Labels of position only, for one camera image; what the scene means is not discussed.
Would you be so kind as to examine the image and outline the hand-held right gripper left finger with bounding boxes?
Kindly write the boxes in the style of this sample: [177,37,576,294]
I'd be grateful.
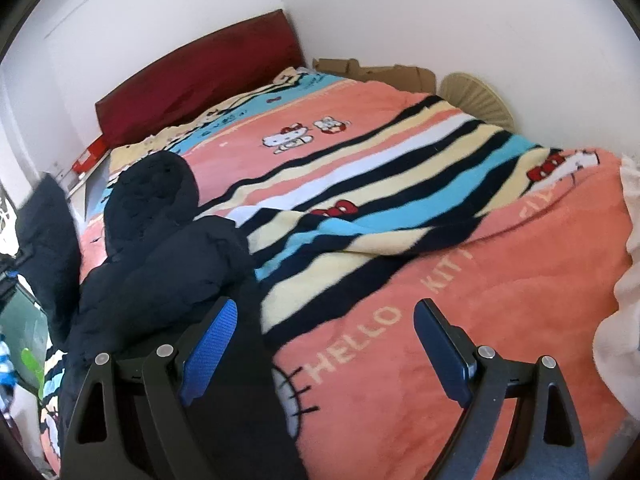
[59,296,238,480]

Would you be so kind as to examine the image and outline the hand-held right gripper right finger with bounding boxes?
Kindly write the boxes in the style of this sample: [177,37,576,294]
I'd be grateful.
[413,298,592,480]

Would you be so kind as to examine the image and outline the dark navy padded jacket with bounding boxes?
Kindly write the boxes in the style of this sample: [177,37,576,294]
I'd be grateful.
[15,150,311,480]

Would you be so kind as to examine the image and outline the striped cartoon print blanket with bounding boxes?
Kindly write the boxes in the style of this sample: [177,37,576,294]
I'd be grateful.
[40,66,636,480]

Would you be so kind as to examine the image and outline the white fluffy cloth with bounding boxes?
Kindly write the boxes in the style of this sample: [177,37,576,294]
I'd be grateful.
[592,156,640,413]

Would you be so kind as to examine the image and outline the grey panel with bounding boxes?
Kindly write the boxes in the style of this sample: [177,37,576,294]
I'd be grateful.
[82,162,112,221]

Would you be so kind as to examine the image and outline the blue white striped cloth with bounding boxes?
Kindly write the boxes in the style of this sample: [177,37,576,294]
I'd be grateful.
[0,337,21,411]

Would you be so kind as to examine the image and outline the red box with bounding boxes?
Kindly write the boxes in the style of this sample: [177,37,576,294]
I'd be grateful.
[71,139,109,173]

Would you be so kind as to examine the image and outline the beige fan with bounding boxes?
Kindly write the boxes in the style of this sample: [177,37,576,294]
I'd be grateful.
[439,72,516,131]

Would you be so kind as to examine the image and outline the dark red headboard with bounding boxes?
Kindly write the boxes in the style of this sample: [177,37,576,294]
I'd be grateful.
[94,9,305,149]

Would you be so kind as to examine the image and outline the brown cardboard sheet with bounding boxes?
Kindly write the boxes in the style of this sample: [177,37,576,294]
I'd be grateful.
[312,57,438,94]

